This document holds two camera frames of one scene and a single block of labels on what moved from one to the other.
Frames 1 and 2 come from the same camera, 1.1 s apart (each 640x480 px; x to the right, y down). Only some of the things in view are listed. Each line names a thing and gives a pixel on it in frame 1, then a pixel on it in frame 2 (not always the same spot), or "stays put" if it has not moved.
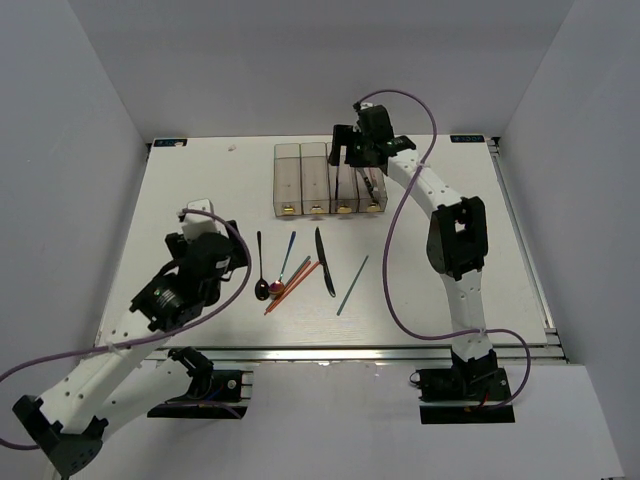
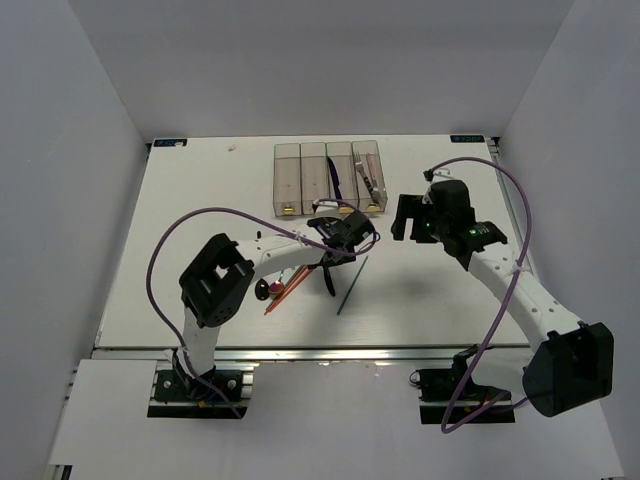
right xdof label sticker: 467,138 stays put
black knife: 323,260 stays put
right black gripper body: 357,145 -> 426,226
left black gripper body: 239,257 -> 345,259
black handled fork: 368,184 stays put
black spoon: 261,287 stays put
